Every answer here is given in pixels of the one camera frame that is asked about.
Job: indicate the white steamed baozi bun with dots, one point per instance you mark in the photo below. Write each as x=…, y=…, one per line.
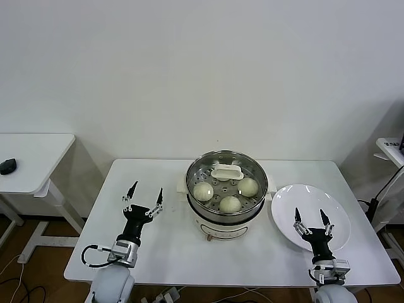
x=203, y=191
x=230, y=204
x=247, y=186

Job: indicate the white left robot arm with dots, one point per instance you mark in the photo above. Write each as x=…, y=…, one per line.
x=112, y=284

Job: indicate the perforated steel steamer basket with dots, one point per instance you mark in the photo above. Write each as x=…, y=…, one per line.
x=256, y=206

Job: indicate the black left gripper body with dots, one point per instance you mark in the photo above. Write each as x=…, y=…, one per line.
x=135, y=217

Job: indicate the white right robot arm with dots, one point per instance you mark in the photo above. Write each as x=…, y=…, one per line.
x=334, y=293

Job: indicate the white table with label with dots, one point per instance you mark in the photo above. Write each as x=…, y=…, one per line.
x=394, y=158

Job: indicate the white electric cooker pot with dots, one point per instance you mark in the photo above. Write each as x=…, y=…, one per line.
x=221, y=230

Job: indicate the white power strip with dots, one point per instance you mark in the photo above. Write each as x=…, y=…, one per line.
x=172, y=296

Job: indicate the round white plate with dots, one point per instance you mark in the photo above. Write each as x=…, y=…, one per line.
x=284, y=205

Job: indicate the printed white paper label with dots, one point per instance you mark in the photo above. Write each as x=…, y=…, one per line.
x=391, y=144

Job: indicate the black screen device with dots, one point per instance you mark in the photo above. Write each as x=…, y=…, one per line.
x=402, y=140

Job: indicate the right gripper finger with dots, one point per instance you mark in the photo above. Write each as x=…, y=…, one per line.
x=324, y=217
x=297, y=216

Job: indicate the round glass pot lid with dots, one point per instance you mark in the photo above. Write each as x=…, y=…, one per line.
x=225, y=173

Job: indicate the black computer mouse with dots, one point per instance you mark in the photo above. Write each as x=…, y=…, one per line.
x=7, y=166

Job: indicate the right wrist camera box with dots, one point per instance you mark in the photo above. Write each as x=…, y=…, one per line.
x=342, y=266

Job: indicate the white side table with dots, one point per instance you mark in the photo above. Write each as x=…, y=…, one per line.
x=31, y=158

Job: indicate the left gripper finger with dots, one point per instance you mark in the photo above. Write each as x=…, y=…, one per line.
x=132, y=189
x=159, y=199

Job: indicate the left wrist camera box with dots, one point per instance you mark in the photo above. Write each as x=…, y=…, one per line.
x=124, y=254

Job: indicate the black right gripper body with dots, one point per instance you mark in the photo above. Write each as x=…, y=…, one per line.
x=318, y=240

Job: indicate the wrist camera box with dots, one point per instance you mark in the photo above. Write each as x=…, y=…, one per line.
x=124, y=254
x=342, y=266

